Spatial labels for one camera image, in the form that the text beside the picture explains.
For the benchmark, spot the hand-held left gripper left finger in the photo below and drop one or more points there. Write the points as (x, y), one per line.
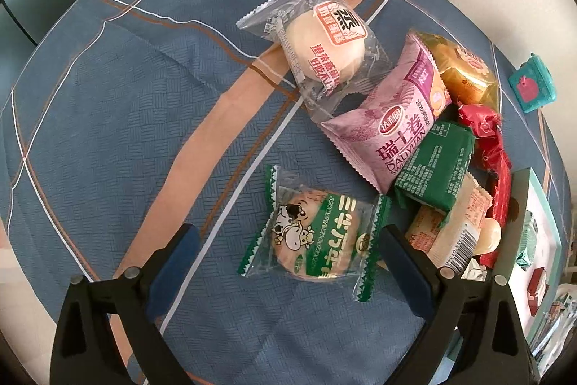
(176, 261)

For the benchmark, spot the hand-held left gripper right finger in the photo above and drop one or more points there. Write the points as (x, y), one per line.
(401, 272)

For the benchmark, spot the cream orange cake packet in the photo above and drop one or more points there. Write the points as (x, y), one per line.
(455, 231)

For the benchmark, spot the clear green cow-print snack packet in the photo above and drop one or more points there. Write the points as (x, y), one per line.
(315, 231)

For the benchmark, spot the dark green snack packet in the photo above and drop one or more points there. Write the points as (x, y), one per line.
(432, 168)

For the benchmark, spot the red gold-patterned snack packet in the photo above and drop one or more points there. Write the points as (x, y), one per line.
(500, 195)

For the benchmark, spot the pink swiss roll packet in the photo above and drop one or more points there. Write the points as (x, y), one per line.
(396, 128)

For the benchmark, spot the white box with teal rim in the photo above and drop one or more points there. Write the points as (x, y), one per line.
(543, 209)

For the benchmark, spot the clear white steamed cake packet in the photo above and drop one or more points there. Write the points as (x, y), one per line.
(322, 44)

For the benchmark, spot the small green foil packet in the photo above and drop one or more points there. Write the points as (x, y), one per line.
(525, 254)

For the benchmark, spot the small red snack packet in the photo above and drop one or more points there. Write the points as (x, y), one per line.
(538, 285)

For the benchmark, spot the blue plaid tablecloth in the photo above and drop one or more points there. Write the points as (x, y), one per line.
(135, 119)

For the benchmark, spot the red flower-print snack packet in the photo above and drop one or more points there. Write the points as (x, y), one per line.
(484, 128)

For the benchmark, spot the yellow cake packet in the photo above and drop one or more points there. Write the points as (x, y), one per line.
(464, 74)

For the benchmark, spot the teal toy box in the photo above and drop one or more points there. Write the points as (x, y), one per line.
(532, 83)

